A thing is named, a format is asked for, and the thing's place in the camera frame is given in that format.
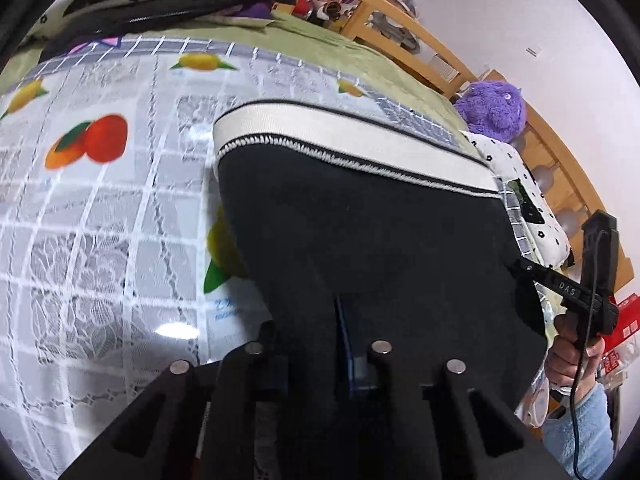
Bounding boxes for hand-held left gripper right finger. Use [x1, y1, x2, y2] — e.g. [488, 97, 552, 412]
[332, 294, 573, 480]

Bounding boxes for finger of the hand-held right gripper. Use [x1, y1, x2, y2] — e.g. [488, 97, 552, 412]
[509, 256, 593, 307]

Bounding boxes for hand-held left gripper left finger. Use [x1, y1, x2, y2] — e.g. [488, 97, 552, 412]
[60, 319, 292, 480]

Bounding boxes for black pants with white waistband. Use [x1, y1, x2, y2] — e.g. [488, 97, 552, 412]
[212, 100, 549, 480]

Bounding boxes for person's right forearm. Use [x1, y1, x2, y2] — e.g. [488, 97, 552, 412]
[541, 381, 617, 480]

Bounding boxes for person's right hand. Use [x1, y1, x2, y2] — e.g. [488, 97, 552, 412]
[544, 310, 608, 402]

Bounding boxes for white flower-print pillow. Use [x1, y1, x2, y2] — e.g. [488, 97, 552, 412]
[460, 130, 574, 268]

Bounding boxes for red box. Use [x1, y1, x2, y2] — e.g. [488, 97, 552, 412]
[596, 292, 640, 377]

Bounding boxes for purple plush toy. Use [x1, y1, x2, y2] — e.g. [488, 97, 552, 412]
[454, 80, 527, 142]

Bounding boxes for fruit-print plastic table cover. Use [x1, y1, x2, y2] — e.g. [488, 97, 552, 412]
[0, 35, 551, 480]

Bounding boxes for white appliance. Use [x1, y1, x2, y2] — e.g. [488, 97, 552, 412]
[431, 54, 462, 82]

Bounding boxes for green blanket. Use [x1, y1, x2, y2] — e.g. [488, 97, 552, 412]
[0, 12, 483, 153]

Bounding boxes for cluttered wooden desk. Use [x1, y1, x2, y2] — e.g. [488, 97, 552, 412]
[367, 0, 427, 55]

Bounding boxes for purple cloth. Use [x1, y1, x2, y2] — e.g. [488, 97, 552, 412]
[234, 2, 277, 22]

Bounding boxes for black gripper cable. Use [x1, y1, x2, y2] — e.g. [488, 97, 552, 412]
[569, 229, 610, 480]

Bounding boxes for wooden bed frame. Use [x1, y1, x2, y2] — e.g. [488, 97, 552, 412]
[272, 0, 635, 292]

